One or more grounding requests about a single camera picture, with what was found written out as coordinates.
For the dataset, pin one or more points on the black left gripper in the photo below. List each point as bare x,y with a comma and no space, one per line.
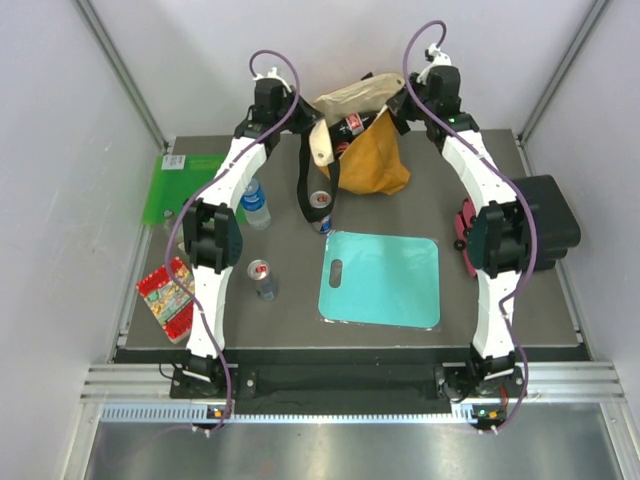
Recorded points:
305,115

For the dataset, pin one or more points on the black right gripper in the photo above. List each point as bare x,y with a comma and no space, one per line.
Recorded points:
399,105

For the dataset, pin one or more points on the glass cola bottle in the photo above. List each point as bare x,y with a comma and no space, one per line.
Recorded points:
344,132

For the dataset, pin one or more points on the orange canvas bag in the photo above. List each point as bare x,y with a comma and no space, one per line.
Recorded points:
371,164

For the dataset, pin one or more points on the energy drink can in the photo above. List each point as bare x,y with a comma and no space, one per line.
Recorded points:
319,202
263,279

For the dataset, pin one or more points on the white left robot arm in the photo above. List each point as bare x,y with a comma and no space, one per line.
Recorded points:
211,232

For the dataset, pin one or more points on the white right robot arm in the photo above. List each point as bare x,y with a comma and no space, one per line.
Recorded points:
493,349

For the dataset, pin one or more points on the clear water bottle blue label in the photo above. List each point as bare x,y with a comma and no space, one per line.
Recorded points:
255,206

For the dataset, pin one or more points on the green board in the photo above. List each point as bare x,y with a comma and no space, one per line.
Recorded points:
174,179

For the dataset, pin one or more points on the turquoise cutting board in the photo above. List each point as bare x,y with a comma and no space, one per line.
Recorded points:
384,280

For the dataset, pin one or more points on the black and pink drawer box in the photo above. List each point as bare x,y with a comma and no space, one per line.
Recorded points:
540,225

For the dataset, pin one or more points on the red snack box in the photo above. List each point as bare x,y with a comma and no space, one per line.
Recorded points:
169,304

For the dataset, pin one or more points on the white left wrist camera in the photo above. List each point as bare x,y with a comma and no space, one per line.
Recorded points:
273,74

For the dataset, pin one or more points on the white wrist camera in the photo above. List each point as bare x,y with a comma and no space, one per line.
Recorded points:
435,57
273,74

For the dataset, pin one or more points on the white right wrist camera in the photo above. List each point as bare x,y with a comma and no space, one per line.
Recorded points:
435,57

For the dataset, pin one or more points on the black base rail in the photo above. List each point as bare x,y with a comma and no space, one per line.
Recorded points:
374,389

